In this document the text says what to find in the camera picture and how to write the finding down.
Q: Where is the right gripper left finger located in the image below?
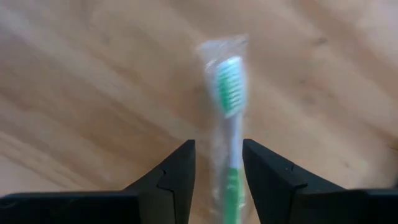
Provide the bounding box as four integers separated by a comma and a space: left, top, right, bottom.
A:
0, 139, 197, 224

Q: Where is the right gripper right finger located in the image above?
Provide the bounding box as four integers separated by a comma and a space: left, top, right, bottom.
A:
242, 138, 398, 224

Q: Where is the green toothbrush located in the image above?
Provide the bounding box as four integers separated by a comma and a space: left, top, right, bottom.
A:
195, 34, 249, 224

